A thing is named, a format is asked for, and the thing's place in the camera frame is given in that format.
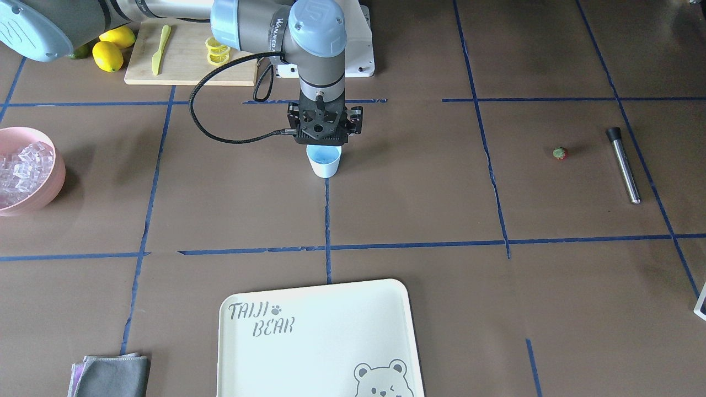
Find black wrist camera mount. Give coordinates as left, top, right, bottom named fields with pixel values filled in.
left=298, top=93, right=345, bottom=140

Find yellow lemon slices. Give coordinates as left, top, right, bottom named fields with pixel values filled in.
left=205, top=37, right=231, bottom=66

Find steel muddler with black tip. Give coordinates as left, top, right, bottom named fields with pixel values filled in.
left=606, top=127, right=642, bottom=205

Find green lime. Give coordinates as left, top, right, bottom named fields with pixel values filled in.
left=67, top=43, right=92, bottom=60

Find yellow lemon upper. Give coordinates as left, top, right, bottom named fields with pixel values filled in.
left=99, top=25, right=136, bottom=49

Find wooden cutting board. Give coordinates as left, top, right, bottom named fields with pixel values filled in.
left=124, top=22, right=260, bottom=87

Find cream bear tray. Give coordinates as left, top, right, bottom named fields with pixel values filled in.
left=215, top=278, right=425, bottom=396

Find light blue cup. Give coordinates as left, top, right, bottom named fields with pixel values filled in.
left=307, top=145, right=342, bottom=179

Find grey folded cloth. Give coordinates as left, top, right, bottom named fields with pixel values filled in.
left=67, top=353, right=151, bottom=396

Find yellow-green plastic knife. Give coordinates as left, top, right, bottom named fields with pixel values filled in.
left=151, top=25, right=172, bottom=76

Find clear ice cubes in bowl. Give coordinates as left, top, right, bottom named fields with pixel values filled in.
left=1, top=141, right=56, bottom=208

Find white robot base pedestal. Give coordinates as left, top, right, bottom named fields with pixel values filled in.
left=288, top=1, right=375, bottom=78

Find pink bowl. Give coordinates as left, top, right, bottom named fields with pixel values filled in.
left=2, top=127, right=66, bottom=217

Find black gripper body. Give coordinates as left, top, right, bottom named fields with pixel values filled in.
left=286, top=103, right=363, bottom=147

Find yellow lemon lower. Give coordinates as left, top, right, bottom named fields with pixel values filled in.
left=92, top=41, right=124, bottom=73

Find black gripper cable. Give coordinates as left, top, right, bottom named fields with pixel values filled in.
left=189, top=51, right=301, bottom=145

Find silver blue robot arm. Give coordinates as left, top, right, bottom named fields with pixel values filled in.
left=1, top=1, right=363, bottom=147

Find red strawberry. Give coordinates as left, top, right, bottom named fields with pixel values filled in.
left=552, top=147, right=568, bottom=160

